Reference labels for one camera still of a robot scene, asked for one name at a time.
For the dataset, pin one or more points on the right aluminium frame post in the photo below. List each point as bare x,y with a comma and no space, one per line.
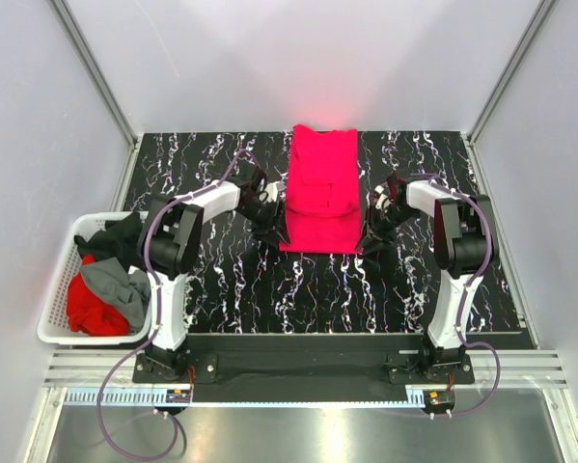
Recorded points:
514,63

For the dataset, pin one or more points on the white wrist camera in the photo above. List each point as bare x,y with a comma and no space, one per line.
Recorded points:
381,198
272,192

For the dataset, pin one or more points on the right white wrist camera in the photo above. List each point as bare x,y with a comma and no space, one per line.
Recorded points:
381,198

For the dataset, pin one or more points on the grey t shirt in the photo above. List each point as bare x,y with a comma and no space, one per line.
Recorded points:
128,293

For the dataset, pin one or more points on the left aluminium frame post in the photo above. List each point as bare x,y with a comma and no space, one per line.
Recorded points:
88,60

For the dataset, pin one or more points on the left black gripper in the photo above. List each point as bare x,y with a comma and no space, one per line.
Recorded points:
274,228

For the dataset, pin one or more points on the left small connector board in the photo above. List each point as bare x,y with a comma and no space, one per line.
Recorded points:
179,396

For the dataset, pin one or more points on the aluminium frame post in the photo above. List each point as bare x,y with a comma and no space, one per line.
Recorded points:
514,63
88,60

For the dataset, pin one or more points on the right small connector board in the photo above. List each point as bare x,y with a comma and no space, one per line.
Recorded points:
441,398

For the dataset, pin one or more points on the aluminium rail profile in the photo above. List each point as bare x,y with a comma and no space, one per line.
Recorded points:
509,369

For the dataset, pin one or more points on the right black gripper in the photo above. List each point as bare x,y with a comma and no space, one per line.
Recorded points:
371,227

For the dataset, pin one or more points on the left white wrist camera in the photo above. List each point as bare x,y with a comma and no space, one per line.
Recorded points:
272,192

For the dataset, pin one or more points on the white slotted cable duct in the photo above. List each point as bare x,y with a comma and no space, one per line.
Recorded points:
263,397

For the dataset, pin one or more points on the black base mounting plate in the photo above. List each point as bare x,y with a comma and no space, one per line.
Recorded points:
395,343

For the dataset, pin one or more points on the small connector board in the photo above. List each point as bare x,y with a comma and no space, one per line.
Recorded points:
441,398
179,396

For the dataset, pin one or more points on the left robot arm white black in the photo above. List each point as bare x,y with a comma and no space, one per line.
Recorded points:
169,246

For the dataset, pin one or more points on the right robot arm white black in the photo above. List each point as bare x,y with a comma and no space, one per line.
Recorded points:
465,244

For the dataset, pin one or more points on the white plastic laundry basket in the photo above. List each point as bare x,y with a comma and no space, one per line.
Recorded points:
54,325

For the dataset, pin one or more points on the black t shirt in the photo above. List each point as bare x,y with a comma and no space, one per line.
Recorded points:
118,240

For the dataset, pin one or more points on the pink t shirt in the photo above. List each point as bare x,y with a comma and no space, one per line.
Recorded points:
323,193

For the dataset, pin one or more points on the red t shirt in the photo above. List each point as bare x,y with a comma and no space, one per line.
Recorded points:
88,314

